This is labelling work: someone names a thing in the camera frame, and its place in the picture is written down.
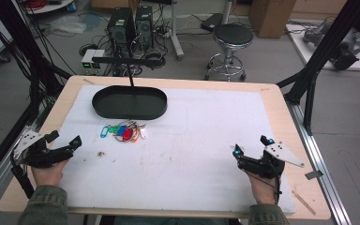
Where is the white round table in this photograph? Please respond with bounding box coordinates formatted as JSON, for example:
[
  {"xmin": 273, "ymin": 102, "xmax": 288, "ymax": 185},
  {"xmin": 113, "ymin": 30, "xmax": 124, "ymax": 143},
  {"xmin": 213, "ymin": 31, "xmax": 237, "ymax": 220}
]
[{"xmin": 23, "ymin": 0, "xmax": 77, "ymax": 15}]

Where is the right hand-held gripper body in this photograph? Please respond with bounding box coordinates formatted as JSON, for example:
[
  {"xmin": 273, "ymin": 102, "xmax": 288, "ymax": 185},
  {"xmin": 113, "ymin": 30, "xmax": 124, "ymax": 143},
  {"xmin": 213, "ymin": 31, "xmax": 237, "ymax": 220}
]
[{"xmin": 238, "ymin": 142, "xmax": 306, "ymax": 180}]

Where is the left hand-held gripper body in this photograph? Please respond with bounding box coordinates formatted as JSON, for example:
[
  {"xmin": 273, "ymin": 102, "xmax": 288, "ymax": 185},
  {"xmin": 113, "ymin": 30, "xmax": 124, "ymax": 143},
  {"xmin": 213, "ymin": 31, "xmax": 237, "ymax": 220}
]
[{"xmin": 12, "ymin": 127, "xmax": 75, "ymax": 169}]

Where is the black metal frame with cables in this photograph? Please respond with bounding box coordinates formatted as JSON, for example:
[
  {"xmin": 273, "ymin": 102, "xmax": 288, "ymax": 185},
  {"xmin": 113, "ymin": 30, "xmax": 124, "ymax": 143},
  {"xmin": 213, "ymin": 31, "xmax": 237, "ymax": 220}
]
[{"xmin": 0, "ymin": 0, "xmax": 73, "ymax": 126}]

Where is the black metal frame strut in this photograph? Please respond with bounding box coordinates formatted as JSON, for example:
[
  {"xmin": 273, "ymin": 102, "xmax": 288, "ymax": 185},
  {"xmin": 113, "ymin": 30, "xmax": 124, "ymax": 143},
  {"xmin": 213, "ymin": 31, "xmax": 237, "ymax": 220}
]
[{"xmin": 276, "ymin": 0, "xmax": 360, "ymax": 136}]

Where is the person's left hand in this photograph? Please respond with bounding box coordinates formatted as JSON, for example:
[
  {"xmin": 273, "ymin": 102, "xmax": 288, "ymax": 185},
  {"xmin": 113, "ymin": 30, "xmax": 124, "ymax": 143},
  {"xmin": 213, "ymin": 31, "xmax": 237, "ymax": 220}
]
[{"xmin": 31, "ymin": 158, "xmax": 70, "ymax": 188}]

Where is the white bench power supply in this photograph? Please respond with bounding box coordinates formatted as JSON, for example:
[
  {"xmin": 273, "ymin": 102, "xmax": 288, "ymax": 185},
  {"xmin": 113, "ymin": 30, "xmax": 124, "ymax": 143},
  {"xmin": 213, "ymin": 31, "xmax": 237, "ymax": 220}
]
[{"xmin": 81, "ymin": 49, "xmax": 106, "ymax": 76}]

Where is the grey tape piece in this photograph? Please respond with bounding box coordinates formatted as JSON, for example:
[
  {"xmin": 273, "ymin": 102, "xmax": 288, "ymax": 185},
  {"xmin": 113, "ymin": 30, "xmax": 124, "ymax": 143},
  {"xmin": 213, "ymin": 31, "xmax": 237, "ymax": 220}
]
[{"xmin": 304, "ymin": 170, "xmax": 324, "ymax": 181}]

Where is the clear plastic bag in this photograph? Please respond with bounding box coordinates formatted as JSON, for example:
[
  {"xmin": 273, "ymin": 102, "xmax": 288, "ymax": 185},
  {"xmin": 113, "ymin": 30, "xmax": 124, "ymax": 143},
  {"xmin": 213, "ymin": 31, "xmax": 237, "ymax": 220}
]
[{"xmin": 49, "ymin": 15, "xmax": 87, "ymax": 35}]

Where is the white board with grey device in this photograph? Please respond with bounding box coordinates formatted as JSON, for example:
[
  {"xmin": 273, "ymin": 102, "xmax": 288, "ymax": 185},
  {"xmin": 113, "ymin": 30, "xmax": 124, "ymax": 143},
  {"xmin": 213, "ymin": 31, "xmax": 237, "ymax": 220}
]
[{"xmin": 285, "ymin": 22, "xmax": 360, "ymax": 72}]

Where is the black flat case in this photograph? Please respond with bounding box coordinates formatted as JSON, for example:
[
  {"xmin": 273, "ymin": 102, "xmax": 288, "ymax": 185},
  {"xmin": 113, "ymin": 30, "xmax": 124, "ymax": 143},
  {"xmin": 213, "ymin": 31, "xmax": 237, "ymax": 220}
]
[{"xmin": 199, "ymin": 12, "xmax": 225, "ymax": 33}]

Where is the black gripper strap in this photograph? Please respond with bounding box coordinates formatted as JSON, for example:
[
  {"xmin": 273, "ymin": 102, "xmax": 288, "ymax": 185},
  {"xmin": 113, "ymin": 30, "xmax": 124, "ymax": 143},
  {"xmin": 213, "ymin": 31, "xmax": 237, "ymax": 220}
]
[{"xmin": 9, "ymin": 164, "xmax": 36, "ymax": 200}]

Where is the white felt mat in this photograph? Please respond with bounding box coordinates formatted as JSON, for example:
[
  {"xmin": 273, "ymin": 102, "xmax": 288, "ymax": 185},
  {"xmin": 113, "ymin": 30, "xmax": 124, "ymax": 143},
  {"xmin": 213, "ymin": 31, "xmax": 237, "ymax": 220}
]
[{"xmin": 58, "ymin": 84, "xmax": 296, "ymax": 216}]

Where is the black computer tower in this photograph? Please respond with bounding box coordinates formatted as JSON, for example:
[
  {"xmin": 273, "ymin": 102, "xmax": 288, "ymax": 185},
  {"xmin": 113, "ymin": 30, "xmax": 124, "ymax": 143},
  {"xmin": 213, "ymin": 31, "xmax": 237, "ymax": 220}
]
[
  {"xmin": 134, "ymin": 5, "xmax": 156, "ymax": 51},
  {"xmin": 107, "ymin": 7, "xmax": 136, "ymax": 59}
]

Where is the black round stool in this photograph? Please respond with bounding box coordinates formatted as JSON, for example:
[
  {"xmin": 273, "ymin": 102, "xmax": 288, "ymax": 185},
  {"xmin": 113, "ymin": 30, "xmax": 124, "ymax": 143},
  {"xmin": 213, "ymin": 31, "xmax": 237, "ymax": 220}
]
[{"xmin": 203, "ymin": 22, "xmax": 255, "ymax": 83}]

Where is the person's right hand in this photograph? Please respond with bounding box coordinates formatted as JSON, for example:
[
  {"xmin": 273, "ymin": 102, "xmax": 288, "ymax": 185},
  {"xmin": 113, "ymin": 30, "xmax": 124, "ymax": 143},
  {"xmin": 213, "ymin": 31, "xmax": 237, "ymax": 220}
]
[{"xmin": 247, "ymin": 170, "xmax": 283, "ymax": 206}]

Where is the grey metal stand leg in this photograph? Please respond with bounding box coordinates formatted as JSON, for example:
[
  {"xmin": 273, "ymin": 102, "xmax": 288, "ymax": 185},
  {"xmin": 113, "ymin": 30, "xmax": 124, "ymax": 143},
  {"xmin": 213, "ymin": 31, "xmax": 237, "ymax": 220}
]
[{"xmin": 169, "ymin": 0, "xmax": 186, "ymax": 61}]

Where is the aluminium rail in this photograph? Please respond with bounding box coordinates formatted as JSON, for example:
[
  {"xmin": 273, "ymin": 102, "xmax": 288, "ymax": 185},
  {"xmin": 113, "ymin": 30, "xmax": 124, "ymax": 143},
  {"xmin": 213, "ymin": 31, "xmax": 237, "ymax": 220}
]
[
  {"xmin": 285, "ymin": 100, "xmax": 353, "ymax": 225},
  {"xmin": 0, "ymin": 102, "xmax": 43, "ymax": 217}
]

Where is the key ring with coloured tags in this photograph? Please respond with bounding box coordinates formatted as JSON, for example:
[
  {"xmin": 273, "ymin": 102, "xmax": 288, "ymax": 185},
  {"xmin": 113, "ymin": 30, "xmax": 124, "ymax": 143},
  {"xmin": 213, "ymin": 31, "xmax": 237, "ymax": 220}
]
[{"xmin": 99, "ymin": 120, "xmax": 148, "ymax": 143}]

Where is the black key stand with tray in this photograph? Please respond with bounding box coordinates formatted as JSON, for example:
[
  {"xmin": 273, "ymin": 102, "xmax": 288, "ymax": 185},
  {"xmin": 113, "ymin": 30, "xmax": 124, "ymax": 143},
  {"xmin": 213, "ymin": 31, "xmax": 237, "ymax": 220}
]
[{"xmin": 91, "ymin": 56, "xmax": 169, "ymax": 121}]

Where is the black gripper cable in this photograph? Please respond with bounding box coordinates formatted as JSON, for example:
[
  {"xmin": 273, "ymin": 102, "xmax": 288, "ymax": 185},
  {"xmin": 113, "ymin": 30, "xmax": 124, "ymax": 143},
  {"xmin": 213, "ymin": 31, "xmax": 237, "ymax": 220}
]
[{"xmin": 247, "ymin": 162, "xmax": 283, "ymax": 205}]

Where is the brown cardboard box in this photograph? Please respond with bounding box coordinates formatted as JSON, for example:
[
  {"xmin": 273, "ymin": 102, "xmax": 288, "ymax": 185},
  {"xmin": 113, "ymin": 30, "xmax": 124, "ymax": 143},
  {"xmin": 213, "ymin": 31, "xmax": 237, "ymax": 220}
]
[{"xmin": 247, "ymin": 0, "xmax": 298, "ymax": 39}]

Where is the thin wooden stick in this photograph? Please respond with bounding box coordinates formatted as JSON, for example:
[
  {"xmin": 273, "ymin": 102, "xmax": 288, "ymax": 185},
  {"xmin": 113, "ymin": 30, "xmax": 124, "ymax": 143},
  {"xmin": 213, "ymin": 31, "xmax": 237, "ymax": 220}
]
[{"xmin": 292, "ymin": 189, "xmax": 317, "ymax": 217}]

